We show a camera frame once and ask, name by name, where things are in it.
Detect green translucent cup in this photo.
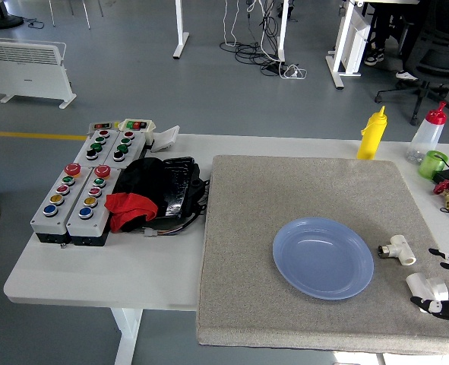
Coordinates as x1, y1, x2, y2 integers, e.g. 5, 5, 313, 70
417, 150, 449, 180

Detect white table leg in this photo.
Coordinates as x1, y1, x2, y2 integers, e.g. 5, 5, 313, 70
109, 307, 144, 365

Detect grey-brown mat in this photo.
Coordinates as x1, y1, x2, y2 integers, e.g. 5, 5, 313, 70
196, 154, 449, 357

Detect grey four-button control box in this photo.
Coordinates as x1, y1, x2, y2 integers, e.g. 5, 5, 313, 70
73, 129, 119, 169
103, 130, 148, 170

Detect seated person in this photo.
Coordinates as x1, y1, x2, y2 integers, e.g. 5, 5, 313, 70
363, 0, 421, 82

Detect clear squeeze bottle red cap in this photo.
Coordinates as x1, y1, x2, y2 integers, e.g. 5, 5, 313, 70
406, 100, 448, 165

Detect metal chair legs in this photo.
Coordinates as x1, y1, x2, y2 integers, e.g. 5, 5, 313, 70
48, 0, 105, 30

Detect black floor cable bundle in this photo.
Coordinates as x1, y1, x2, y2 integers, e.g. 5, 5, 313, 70
219, 0, 290, 78

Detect grey small switch box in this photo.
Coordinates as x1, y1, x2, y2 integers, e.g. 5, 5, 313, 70
88, 121, 121, 135

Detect red cloth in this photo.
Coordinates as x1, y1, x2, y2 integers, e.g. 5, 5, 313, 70
104, 192, 160, 233

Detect white hanging cable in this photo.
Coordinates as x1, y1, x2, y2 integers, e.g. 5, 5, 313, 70
223, 0, 241, 48

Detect blue plastic plate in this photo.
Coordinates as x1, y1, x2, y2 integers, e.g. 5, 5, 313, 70
272, 217, 375, 301

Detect white tee pipe metal insert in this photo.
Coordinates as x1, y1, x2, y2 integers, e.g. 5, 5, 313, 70
378, 234, 418, 266

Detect white desk frame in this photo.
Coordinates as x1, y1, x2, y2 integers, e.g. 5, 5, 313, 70
325, 0, 372, 90

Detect large white tee pipe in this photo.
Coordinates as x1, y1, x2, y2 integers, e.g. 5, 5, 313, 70
405, 271, 449, 313

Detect white wall switch panel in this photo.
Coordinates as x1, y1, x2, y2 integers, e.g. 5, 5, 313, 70
150, 125, 181, 154

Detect white charger with cable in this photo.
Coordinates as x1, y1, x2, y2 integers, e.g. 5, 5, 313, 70
280, 63, 308, 81

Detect white desk leg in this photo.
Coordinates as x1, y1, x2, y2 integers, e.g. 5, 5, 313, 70
277, 0, 290, 62
172, 0, 191, 59

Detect beige small button box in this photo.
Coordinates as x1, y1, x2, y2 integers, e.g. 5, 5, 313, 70
117, 118, 157, 144

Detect black fan base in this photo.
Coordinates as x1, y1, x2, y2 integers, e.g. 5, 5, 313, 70
0, 0, 25, 30

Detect black office chair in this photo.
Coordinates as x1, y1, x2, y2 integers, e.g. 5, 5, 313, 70
374, 0, 449, 127

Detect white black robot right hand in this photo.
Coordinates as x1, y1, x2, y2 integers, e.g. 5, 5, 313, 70
409, 247, 449, 324

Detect white electric heater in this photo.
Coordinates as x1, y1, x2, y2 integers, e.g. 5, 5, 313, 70
0, 36, 77, 110

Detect yellow squeeze bottle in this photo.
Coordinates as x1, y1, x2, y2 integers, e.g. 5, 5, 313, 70
356, 106, 388, 160

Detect grey emergency-stop button box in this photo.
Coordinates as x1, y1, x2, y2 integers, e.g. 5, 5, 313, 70
65, 164, 122, 247
30, 163, 83, 245

